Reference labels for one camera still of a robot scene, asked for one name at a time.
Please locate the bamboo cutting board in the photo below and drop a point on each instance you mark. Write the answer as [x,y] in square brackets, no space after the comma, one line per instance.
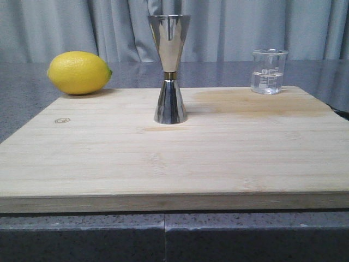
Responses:
[237,150]

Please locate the steel double jigger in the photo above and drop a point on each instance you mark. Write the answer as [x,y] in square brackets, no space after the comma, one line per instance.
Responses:
[169,34]

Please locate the grey curtain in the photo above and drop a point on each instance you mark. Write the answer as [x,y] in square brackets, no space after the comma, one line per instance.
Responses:
[118,31]

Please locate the yellow lemon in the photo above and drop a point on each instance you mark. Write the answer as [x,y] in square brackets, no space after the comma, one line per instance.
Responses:
[79,72]

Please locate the small glass beaker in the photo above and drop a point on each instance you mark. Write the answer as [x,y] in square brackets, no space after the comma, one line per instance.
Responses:
[268,71]

